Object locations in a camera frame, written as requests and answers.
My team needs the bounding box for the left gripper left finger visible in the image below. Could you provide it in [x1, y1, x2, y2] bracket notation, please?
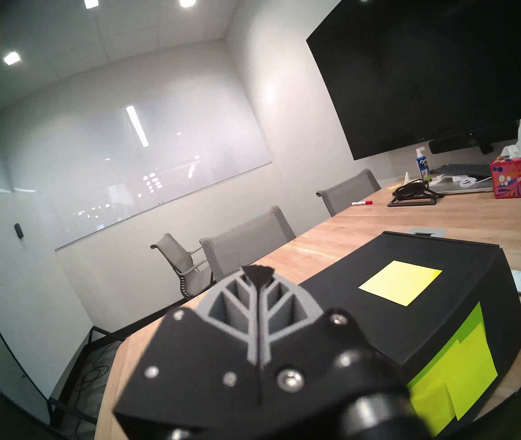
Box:
[114, 266, 261, 440]

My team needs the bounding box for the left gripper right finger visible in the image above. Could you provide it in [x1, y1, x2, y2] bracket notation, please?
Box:
[257, 265, 408, 440]

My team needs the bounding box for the black cardboard box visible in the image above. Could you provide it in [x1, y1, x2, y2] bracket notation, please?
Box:
[299, 231, 521, 437]

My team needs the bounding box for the pale square sticky note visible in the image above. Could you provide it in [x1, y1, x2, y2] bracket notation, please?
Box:
[358, 260, 443, 306]

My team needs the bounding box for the gray office chair with armrests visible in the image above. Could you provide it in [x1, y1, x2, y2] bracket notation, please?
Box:
[150, 233, 215, 298]

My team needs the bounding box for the lime green sticky note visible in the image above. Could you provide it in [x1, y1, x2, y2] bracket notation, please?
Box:
[406, 302, 486, 437]

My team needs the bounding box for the gray mesh office chair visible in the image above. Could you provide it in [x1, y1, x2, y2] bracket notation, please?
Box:
[200, 205, 296, 283]

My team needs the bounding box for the yellow sticky note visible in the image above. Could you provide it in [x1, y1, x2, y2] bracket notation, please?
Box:
[444, 327, 499, 421]

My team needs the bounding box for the gray plain-back office chair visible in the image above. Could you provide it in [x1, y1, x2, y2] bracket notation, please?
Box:
[316, 169, 382, 216]

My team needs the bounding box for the black laptop stand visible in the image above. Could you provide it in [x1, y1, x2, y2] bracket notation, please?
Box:
[388, 189, 442, 207]

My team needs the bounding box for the rolling whiteboard on stand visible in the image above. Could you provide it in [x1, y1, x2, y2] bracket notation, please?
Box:
[0, 182, 128, 428]

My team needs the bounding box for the whiteboard cleaner spray bottle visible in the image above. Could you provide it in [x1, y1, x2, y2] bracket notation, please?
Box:
[416, 147, 430, 181]

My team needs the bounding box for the silver laptop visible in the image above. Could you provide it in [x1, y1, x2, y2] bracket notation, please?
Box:
[428, 176, 495, 195]

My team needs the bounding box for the black video conference bar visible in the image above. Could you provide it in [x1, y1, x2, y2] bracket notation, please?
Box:
[428, 127, 518, 154]

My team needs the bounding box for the white tissue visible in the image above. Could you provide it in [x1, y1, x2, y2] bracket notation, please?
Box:
[499, 119, 521, 159]

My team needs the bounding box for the black floor cable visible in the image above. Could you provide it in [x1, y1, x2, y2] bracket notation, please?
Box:
[77, 352, 114, 389]

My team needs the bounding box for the coiled black cable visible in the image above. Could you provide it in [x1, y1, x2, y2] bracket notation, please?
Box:
[392, 180, 431, 198]

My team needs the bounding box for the glass wall whiteboard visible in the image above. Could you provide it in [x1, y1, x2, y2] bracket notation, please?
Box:
[6, 93, 272, 252]

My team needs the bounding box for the large black wall screen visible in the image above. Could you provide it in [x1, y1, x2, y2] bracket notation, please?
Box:
[306, 0, 521, 161]

